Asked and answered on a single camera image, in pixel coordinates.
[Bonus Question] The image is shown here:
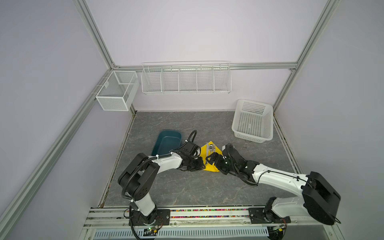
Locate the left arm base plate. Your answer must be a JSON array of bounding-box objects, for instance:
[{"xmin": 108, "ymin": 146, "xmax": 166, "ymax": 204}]
[{"xmin": 130, "ymin": 209, "xmax": 171, "ymax": 226}]

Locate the white mesh wall box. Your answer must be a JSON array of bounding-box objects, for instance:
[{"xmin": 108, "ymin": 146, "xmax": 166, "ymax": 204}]
[{"xmin": 96, "ymin": 71, "xmax": 140, "ymax": 112}]

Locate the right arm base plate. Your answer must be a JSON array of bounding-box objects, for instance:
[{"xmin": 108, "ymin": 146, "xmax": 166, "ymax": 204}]
[{"xmin": 248, "ymin": 208, "xmax": 291, "ymax": 224}]

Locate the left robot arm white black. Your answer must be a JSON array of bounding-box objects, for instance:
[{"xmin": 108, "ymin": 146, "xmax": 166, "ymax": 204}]
[{"xmin": 118, "ymin": 130, "xmax": 205, "ymax": 217}]

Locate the white plastic perforated basket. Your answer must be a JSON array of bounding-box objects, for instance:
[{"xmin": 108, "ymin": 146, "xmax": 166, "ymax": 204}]
[{"xmin": 232, "ymin": 99, "xmax": 274, "ymax": 144}]

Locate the teal plastic tray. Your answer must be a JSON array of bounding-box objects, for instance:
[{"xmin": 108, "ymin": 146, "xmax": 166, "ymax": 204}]
[{"xmin": 152, "ymin": 130, "xmax": 182, "ymax": 156}]

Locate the white wire wall shelf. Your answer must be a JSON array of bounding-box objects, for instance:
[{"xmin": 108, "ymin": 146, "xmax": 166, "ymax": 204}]
[{"xmin": 142, "ymin": 61, "xmax": 232, "ymax": 94}]

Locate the yellow paper napkin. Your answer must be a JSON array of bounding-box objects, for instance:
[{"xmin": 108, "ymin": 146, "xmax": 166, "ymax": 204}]
[{"xmin": 200, "ymin": 141, "xmax": 222, "ymax": 173}]

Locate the aluminium front rail frame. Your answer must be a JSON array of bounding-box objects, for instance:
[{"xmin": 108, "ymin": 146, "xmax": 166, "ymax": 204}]
[{"xmin": 79, "ymin": 206, "xmax": 344, "ymax": 240}]

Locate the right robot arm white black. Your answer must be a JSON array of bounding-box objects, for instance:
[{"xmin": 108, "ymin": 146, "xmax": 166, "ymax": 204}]
[{"xmin": 205, "ymin": 144, "xmax": 341, "ymax": 226}]

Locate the white vent grille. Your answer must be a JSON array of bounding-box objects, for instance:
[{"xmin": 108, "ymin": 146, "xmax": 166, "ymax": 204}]
[{"xmin": 92, "ymin": 227, "xmax": 270, "ymax": 240}]

